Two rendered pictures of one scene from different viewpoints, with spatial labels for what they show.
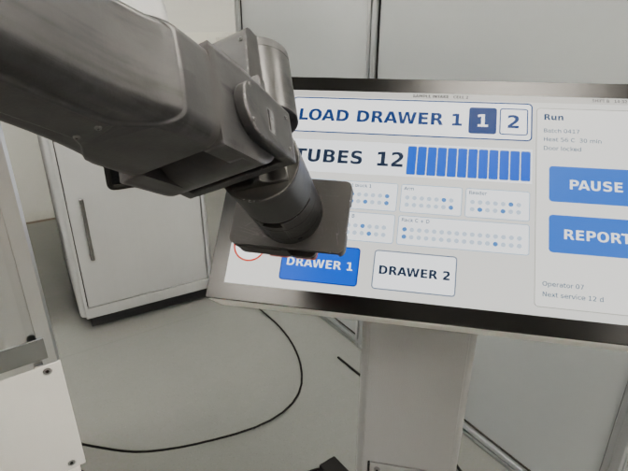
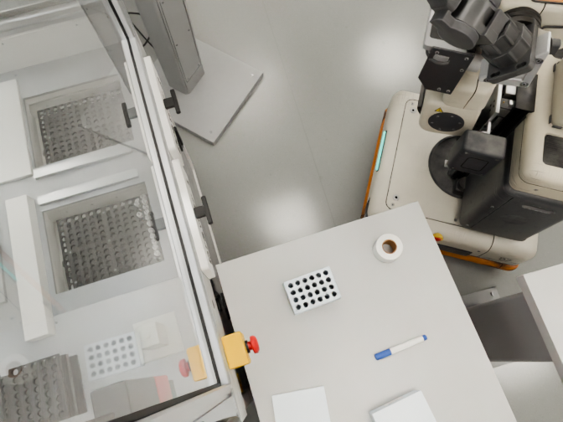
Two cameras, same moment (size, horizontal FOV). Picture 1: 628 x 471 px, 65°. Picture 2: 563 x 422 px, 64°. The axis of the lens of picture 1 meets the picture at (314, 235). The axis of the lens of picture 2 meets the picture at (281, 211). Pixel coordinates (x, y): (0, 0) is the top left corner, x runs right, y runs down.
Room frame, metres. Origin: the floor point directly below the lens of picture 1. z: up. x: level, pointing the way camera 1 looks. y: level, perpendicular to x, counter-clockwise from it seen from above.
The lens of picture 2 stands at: (-0.23, 0.95, 1.93)
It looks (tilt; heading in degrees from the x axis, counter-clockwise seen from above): 72 degrees down; 288
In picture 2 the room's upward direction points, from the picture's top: straight up
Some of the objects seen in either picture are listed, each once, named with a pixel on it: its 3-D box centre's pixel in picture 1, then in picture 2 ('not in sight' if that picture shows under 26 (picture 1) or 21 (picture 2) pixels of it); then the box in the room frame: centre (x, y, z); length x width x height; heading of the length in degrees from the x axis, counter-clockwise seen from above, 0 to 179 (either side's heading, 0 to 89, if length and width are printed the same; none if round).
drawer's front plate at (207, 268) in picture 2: not in sight; (193, 218); (0.08, 0.70, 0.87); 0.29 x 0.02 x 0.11; 126
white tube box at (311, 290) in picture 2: not in sight; (312, 290); (-0.25, 0.76, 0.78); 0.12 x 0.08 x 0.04; 38
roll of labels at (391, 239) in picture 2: not in sight; (387, 248); (-0.40, 0.59, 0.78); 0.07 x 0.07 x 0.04
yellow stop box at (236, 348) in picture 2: not in sight; (237, 349); (-0.13, 0.96, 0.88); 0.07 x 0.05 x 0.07; 126
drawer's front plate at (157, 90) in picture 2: not in sight; (163, 111); (0.27, 0.45, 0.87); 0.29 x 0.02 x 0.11; 126
